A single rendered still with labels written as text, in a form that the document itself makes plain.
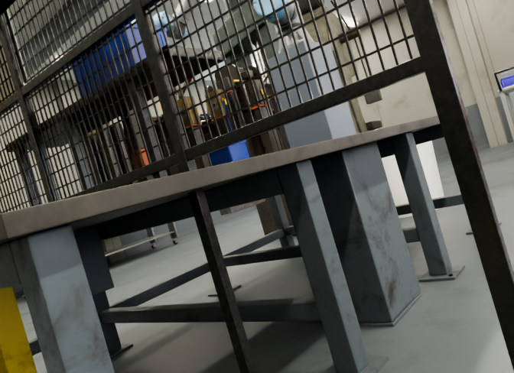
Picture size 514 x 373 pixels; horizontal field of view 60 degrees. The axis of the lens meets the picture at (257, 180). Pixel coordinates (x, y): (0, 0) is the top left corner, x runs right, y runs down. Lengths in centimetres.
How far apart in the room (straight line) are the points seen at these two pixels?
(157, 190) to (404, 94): 945
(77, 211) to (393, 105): 969
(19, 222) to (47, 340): 21
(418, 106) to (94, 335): 954
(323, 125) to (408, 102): 848
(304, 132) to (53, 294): 120
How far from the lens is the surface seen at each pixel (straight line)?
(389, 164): 386
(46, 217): 78
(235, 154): 149
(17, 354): 200
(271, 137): 199
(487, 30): 977
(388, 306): 173
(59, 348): 83
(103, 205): 83
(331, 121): 173
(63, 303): 83
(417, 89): 1009
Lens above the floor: 64
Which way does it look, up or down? level
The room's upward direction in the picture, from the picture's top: 16 degrees counter-clockwise
